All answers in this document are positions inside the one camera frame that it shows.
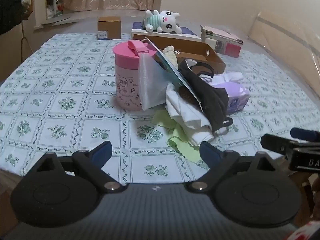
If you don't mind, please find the white cloth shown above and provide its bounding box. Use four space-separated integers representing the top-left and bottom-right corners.
165 84 214 147

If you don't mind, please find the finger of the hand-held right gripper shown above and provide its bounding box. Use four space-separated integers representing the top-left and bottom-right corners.
290 127 320 142
261 134 300 159

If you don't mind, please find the purple tissue pack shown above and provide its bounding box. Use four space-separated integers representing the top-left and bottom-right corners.
200 71 250 114

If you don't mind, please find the brown fuzzy cloth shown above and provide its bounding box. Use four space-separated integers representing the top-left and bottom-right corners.
179 86 198 103

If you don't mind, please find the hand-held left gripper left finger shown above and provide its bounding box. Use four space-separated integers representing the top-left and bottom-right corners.
37 141 125 193

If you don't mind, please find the cardboard tray box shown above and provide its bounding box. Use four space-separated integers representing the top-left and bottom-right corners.
132 33 227 75

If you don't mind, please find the white bunny plush toy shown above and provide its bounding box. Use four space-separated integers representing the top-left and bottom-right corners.
142 10 183 34

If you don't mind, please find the blue and white box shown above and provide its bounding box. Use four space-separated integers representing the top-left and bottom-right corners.
131 21 202 40

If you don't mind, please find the plastic wrapped wooden headboard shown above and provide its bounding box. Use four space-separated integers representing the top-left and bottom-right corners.
247 11 320 70

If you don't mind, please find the stack of books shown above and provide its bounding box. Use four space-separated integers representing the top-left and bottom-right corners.
200 25 244 58

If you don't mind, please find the gold clothes rack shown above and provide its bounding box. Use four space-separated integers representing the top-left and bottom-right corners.
20 20 34 55

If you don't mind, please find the pink tumbler cup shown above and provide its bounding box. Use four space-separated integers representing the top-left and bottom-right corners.
112 40 159 112

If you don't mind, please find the yellow towel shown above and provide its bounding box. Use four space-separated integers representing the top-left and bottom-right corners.
162 45 178 68

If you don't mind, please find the black puffer jacket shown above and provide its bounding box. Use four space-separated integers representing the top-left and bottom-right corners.
0 0 34 34

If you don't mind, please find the frosted plastic pouch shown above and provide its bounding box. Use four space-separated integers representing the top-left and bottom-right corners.
139 52 175 111

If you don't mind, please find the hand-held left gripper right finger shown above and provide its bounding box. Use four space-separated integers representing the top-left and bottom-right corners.
184 141 283 193

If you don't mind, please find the light green cloth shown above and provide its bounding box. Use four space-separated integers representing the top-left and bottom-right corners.
152 110 209 172

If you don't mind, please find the dark grey cloth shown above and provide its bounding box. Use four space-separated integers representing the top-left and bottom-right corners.
178 59 234 133

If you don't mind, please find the small cardboard box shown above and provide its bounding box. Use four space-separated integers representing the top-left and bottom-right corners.
97 17 122 40

